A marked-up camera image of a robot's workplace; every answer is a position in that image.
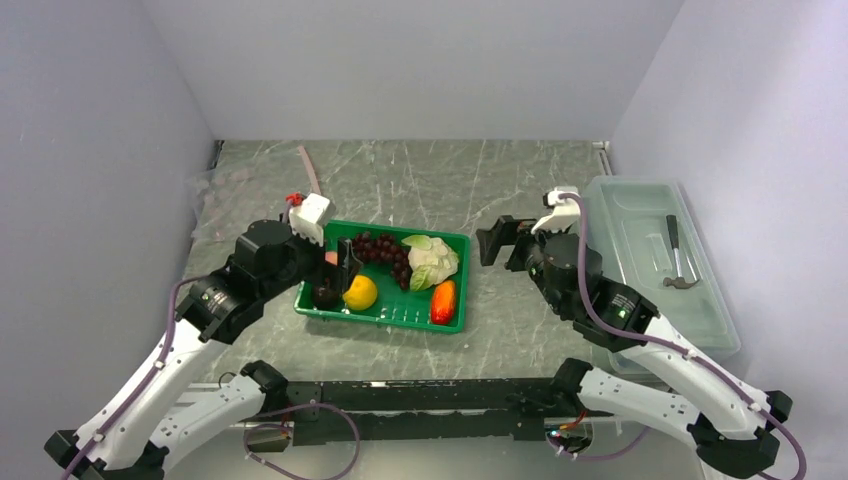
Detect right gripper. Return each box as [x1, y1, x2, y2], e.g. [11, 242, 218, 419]
[475, 213, 569, 314]

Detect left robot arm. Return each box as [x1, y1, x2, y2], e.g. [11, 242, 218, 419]
[44, 220, 361, 479]

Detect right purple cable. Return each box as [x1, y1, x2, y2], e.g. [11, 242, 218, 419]
[546, 192, 808, 480]

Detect clear plastic storage box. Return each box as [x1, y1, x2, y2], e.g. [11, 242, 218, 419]
[582, 176, 741, 362]

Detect clear zip top bag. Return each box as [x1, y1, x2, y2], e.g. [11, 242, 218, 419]
[186, 141, 322, 243]

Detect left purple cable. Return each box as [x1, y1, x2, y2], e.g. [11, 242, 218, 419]
[59, 278, 362, 480]

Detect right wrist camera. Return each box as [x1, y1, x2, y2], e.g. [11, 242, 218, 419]
[531, 186, 581, 234]

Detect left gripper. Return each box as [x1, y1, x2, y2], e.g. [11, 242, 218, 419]
[259, 220, 362, 300]

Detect small hammer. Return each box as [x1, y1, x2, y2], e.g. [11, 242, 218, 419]
[663, 215, 698, 290]

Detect red orange mango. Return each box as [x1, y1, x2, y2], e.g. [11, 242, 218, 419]
[430, 280, 457, 325]

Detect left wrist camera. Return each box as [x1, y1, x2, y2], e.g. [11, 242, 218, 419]
[288, 193, 336, 247]

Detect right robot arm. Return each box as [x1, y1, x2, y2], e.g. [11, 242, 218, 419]
[476, 215, 792, 479]

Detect dark purple grapes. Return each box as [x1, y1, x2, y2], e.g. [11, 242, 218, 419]
[352, 231, 412, 291]

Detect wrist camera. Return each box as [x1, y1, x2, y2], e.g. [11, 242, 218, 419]
[288, 193, 336, 247]
[531, 186, 581, 234]

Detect yellow lemon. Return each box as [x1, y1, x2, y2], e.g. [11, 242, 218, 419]
[342, 275, 379, 311]

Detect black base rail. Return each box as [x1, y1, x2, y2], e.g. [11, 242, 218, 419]
[248, 378, 584, 446]

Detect green plastic tray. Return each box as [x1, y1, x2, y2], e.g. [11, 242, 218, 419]
[293, 220, 472, 334]

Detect purple cable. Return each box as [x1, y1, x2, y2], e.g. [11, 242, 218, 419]
[59, 278, 362, 480]
[546, 192, 808, 480]

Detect dark plum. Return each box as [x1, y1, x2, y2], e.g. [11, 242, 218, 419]
[310, 285, 342, 311]

